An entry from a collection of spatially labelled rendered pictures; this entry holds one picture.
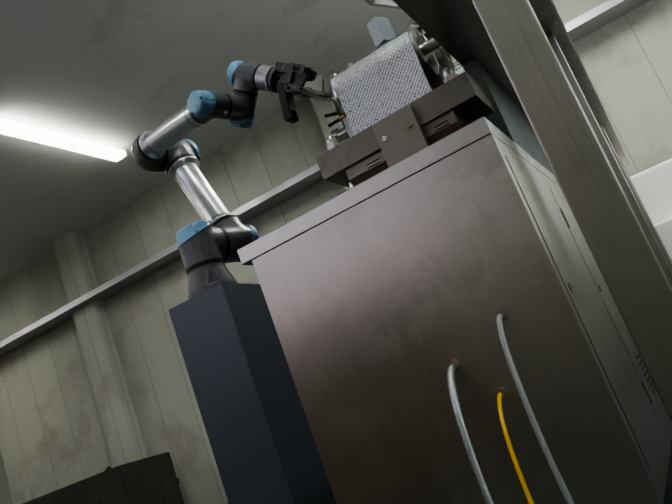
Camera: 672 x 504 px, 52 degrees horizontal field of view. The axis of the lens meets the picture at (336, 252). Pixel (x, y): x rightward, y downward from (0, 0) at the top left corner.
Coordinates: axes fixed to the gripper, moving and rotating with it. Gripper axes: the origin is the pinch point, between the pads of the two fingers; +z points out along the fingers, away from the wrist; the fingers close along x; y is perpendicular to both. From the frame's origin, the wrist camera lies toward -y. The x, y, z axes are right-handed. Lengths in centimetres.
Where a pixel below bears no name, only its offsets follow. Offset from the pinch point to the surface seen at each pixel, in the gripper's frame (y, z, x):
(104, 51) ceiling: 27, -277, 163
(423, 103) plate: -1.1, 38.9, -25.8
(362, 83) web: 4.5, 12.0, -6.0
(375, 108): -1.3, 17.7, -6.0
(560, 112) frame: -9, 81, -83
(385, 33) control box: 34, -16, 53
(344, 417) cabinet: -72, 43, -32
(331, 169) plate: -20.1, 20.7, -25.7
